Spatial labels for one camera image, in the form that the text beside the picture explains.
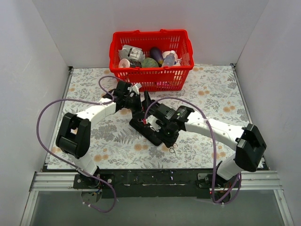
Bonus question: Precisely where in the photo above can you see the black zip tool case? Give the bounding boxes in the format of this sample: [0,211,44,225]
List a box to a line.
[129,91,162,146]

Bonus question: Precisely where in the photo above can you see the silver straight hair scissors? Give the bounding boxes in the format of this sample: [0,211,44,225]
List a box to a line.
[169,144,178,154]

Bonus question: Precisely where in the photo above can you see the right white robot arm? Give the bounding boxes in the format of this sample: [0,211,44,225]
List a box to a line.
[143,104,267,187]

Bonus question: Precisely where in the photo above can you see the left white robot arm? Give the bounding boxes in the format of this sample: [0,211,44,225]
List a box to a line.
[55,81,142,188]

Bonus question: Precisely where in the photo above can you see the white paper cup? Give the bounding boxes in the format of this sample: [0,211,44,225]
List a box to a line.
[119,58,131,68]

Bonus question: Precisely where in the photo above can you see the green round melon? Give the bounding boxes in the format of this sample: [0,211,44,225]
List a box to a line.
[141,57,159,68]

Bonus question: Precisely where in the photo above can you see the crumpled silver foil pouch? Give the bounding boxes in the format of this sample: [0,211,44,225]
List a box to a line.
[118,45,145,62]

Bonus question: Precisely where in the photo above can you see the floral table mat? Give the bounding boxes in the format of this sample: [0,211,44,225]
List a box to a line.
[47,65,264,170]

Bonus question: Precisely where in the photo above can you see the red plastic shopping basket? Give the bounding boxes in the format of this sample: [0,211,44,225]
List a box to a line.
[109,29,194,92]

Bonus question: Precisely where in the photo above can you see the purple eggplant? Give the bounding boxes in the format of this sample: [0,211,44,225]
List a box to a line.
[150,47,164,66]

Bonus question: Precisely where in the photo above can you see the white pump bottle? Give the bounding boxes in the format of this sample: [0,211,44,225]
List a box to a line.
[174,58,182,66]

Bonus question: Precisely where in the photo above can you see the clear plastic bottle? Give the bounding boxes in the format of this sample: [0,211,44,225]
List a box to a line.
[162,52,175,67]

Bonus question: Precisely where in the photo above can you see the white bowl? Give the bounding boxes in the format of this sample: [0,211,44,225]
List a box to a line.
[162,51,178,60]

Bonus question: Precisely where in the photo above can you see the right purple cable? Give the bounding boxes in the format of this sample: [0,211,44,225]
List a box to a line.
[143,97,242,204]

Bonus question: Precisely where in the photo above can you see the black table edge rail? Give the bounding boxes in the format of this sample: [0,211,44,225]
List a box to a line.
[40,166,271,198]

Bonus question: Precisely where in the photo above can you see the aluminium frame rail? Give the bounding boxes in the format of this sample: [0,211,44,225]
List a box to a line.
[20,65,294,226]

